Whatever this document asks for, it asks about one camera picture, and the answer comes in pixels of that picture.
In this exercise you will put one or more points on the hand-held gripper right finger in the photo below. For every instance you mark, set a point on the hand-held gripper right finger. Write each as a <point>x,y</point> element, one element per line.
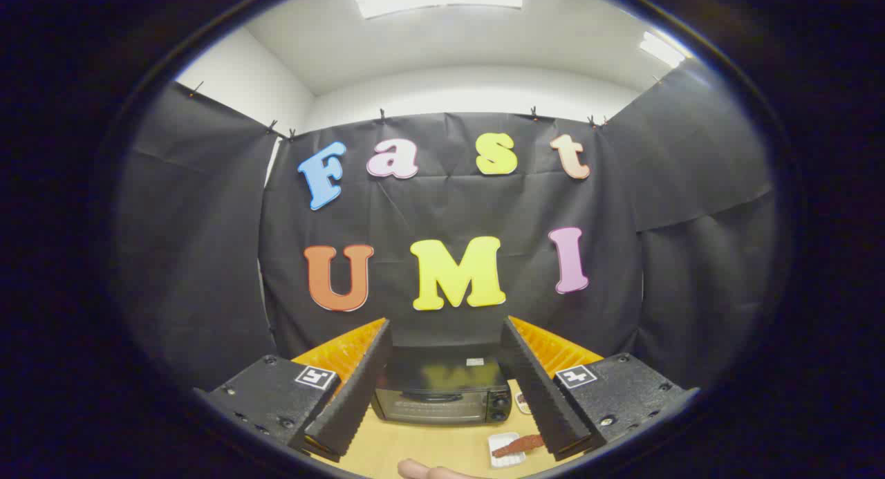
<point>536,389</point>

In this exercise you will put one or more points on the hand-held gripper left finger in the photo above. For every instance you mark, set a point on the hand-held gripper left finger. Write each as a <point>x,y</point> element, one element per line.
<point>359,389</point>

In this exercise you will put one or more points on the reddish-brown meat slice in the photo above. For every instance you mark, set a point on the reddish-brown meat slice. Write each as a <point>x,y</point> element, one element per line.
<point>518,446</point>

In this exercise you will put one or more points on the black toaster oven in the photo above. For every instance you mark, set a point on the black toaster oven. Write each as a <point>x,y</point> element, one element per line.
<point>442,396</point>

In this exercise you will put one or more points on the white divided dish with beans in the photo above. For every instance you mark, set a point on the white divided dish with beans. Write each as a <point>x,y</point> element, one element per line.
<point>523,402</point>

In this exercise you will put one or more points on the small white rectangular tray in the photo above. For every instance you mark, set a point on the small white rectangular tray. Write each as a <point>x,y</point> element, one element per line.
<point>499,461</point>

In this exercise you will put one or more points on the small ceiling light panel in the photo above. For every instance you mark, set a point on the small ceiling light panel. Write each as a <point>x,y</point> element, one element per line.
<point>660,49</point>

